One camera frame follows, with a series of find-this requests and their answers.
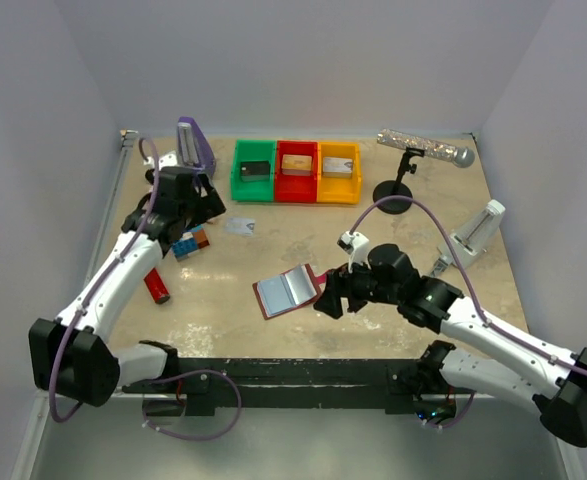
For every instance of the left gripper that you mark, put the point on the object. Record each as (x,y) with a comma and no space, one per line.
(211,206)

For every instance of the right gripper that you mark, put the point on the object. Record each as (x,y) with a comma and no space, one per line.
(340,283)

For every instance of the red leather card holder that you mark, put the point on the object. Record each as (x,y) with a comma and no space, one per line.
(305,287)

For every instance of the blue credit card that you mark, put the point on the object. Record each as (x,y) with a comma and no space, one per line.
(240,226)

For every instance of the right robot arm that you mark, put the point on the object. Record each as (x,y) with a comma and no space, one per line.
(543,378)

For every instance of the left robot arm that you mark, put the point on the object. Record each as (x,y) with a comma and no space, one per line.
(70,354)

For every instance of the black card stack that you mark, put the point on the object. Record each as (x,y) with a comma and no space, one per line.
(254,171)

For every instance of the gold card stack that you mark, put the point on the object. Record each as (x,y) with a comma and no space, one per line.
(296,165)

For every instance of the silver card stack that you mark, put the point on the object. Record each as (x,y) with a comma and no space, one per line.
(337,167)

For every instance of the blue toy brick block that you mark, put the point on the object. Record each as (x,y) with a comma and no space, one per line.
(191,241)

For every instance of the green plastic bin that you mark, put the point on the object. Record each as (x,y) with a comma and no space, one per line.
(253,150)

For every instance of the purple metronome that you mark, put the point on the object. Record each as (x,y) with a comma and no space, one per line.
(193,149)

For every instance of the black microphone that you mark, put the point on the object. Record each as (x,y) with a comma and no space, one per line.
(150,176)

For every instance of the red plastic bin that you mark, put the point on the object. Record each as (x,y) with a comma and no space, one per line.
(295,189)

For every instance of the red glitter microphone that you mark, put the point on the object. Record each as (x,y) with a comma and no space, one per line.
(156,287)

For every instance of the yellow plastic bin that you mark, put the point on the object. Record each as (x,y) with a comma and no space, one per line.
(339,179)

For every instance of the black microphone stand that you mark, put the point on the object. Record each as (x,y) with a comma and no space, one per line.
(393,196)

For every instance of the white metronome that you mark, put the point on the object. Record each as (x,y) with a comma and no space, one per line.
(470,240)

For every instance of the silver glitter microphone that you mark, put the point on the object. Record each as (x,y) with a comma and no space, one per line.
(461,157)

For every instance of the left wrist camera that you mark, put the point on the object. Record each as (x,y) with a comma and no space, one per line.
(169,159)

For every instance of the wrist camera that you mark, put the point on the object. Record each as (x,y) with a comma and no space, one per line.
(169,159)
(357,246)

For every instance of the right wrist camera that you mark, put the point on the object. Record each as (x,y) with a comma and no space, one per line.
(357,246)

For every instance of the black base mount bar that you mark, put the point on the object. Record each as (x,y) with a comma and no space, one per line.
(389,385)

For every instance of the aluminium frame rail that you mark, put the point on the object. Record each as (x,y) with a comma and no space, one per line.
(128,141)

